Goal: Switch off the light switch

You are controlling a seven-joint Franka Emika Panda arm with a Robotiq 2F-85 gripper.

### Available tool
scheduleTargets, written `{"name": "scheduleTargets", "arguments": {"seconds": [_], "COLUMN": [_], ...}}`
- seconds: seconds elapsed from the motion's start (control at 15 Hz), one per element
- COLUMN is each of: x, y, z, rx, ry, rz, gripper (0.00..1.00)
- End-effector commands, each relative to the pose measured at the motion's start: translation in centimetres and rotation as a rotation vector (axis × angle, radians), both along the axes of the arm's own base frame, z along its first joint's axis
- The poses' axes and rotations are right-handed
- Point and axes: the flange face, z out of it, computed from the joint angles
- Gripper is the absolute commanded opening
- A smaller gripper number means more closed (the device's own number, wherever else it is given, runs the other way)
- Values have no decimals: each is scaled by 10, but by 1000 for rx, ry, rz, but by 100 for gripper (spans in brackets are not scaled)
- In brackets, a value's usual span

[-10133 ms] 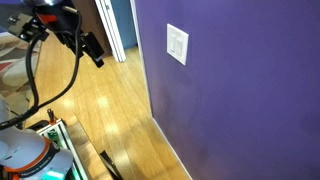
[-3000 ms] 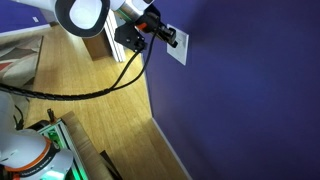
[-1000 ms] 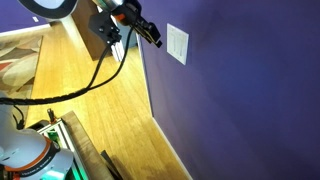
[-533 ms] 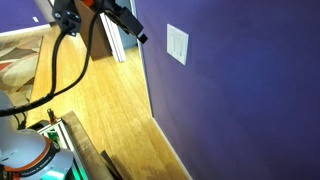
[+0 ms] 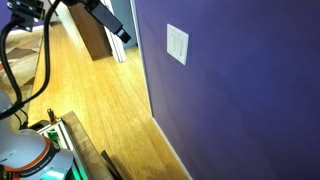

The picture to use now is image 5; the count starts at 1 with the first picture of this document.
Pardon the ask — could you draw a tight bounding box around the thick black cable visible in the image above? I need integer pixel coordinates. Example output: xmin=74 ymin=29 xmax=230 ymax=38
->
xmin=0 ymin=19 xmax=25 ymax=121

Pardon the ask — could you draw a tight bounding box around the brown wooden cabinet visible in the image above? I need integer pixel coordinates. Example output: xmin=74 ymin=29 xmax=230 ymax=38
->
xmin=67 ymin=3 xmax=113 ymax=62

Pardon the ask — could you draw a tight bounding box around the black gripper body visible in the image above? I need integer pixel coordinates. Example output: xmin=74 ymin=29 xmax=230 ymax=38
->
xmin=60 ymin=0 xmax=103 ymax=16

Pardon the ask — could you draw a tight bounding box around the thin black cable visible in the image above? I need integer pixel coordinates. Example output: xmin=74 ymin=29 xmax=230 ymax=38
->
xmin=19 ymin=0 xmax=63 ymax=105

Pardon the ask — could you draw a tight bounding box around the small black clamp lever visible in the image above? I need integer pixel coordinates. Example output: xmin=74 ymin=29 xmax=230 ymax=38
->
xmin=46 ymin=108 xmax=56 ymax=125

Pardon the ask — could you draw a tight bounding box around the white wall corner trim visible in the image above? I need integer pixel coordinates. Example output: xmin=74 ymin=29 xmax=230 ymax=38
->
xmin=129 ymin=0 xmax=154 ymax=118

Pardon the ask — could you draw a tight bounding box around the white door frame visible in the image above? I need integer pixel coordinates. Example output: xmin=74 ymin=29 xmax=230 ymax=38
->
xmin=99 ymin=0 xmax=128 ymax=64

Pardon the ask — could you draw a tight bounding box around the white light switch plate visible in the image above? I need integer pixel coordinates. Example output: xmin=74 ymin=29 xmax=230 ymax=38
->
xmin=166 ymin=23 xmax=190 ymax=67

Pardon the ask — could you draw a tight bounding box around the patterned rug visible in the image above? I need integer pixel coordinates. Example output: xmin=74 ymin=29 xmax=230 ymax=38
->
xmin=0 ymin=28 xmax=45 ymax=101

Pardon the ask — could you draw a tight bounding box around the white baseboard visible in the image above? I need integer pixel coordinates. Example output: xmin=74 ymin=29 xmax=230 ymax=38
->
xmin=151 ymin=114 xmax=194 ymax=180

